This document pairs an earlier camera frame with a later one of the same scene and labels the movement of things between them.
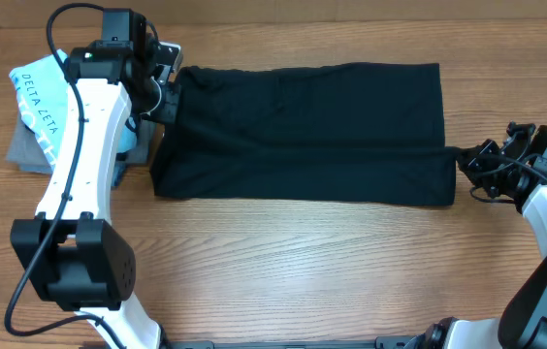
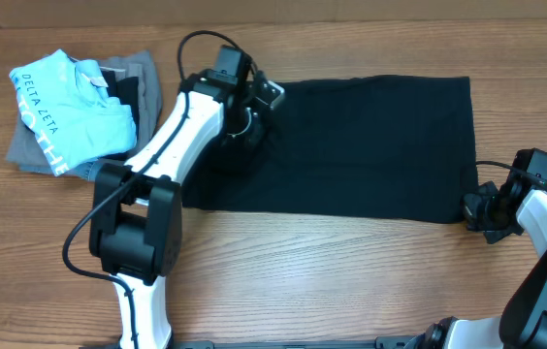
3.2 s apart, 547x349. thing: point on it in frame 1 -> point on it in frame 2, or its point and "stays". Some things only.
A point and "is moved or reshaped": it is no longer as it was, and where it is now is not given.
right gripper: [483, 157] -> [477, 209]
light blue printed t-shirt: [41, 89] stays
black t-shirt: [368, 134] is moved or reshaped
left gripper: [170, 111] -> [250, 139]
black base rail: [380, 343] stays
